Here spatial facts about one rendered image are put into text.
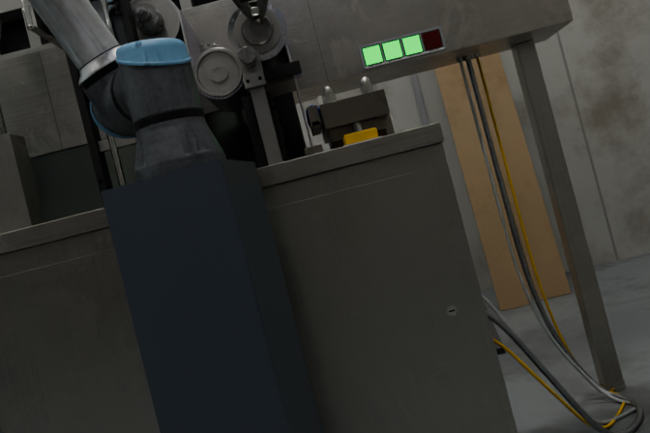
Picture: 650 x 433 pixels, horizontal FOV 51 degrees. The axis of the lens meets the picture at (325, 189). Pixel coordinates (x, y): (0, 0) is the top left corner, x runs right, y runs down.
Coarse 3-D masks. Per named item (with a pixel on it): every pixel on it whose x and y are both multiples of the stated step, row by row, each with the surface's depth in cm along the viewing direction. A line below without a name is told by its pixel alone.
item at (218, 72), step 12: (216, 48) 168; (204, 60) 169; (216, 60) 169; (228, 60) 169; (204, 72) 168; (216, 72) 168; (228, 72) 169; (240, 72) 168; (204, 84) 168; (216, 84) 168; (228, 84) 168; (216, 96) 168
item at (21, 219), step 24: (0, 24) 180; (0, 120) 177; (0, 144) 174; (24, 144) 181; (0, 168) 174; (24, 168) 178; (0, 192) 173; (24, 192) 174; (0, 216) 173; (24, 216) 173
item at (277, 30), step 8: (256, 8) 168; (240, 16) 168; (272, 16) 168; (240, 24) 168; (272, 24) 168; (280, 24) 168; (240, 32) 168; (280, 32) 168; (240, 40) 168; (272, 40) 168; (264, 48) 168; (272, 48) 168; (280, 56) 182; (264, 64) 181; (272, 64) 183; (280, 64) 189
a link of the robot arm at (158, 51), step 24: (120, 48) 110; (144, 48) 108; (168, 48) 110; (120, 72) 112; (144, 72) 108; (168, 72) 109; (192, 72) 114; (120, 96) 114; (144, 96) 108; (168, 96) 108; (192, 96) 111
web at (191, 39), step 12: (132, 0) 169; (168, 0) 169; (180, 12) 171; (192, 36) 183; (192, 48) 178; (192, 60) 173; (240, 84) 169; (228, 96) 169; (240, 96) 176; (228, 108) 185; (240, 108) 190
